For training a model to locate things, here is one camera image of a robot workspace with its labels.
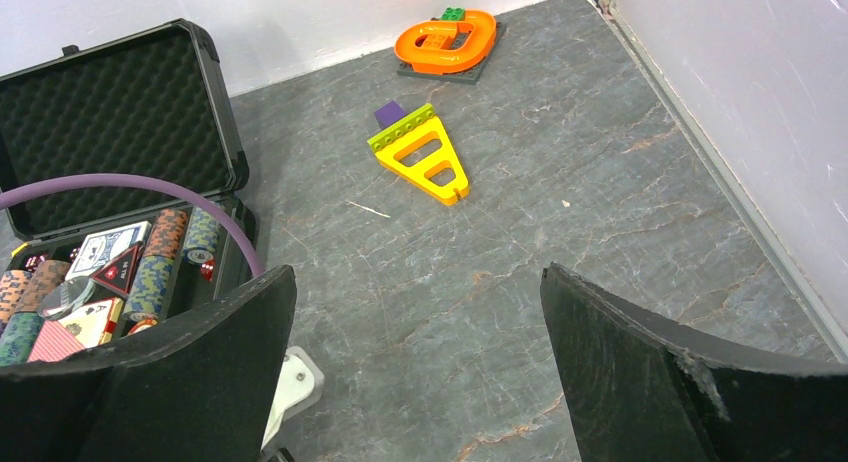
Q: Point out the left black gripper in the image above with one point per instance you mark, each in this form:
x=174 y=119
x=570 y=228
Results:
x=300 y=385

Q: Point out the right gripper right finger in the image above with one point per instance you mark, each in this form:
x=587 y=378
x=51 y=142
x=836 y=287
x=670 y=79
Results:
x=642 y=387

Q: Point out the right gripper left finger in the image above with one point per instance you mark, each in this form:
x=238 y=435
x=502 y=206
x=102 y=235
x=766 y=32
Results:
x=197 y=387

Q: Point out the small red die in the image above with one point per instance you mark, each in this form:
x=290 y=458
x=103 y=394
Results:
x=207 y=270

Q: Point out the green blue chip roll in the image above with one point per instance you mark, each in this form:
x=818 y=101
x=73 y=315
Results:
x=149 y=287

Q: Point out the grey green chip roll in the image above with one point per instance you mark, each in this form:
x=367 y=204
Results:
x=201 y=238

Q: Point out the clear round disc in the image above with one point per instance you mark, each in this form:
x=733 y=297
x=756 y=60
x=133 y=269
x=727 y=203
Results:
x=66 y=297

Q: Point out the brown poker chip roll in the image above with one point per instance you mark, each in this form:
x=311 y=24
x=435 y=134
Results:
x=167 y=231

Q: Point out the black poker carrying case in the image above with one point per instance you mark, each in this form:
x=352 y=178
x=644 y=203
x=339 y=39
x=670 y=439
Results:
x=153 y=104

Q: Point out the brown 100 chip roll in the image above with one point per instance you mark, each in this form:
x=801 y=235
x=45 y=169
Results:
x=47 y=276

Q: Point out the pink brown chip roll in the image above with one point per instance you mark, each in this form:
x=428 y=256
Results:
x=13 y=285

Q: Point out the red white poker chip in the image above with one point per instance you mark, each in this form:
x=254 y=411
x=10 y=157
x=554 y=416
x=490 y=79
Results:
x=141 y=325

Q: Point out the red playing card deck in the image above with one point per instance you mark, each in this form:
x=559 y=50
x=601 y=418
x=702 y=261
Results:
x=90 y=325

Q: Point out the blue playing card deck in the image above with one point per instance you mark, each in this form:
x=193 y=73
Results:
x=100 y=248

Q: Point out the teal poker chip roll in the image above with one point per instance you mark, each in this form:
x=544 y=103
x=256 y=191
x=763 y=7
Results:
x=19 y=337

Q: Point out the red dice in case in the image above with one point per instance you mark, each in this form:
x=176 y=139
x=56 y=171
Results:
x=33 y=261

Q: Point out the purple toy block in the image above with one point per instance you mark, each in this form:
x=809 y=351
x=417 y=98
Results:
x=389 y=114

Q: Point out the orange toy track piece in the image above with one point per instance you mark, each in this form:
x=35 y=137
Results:
x=454 y=47

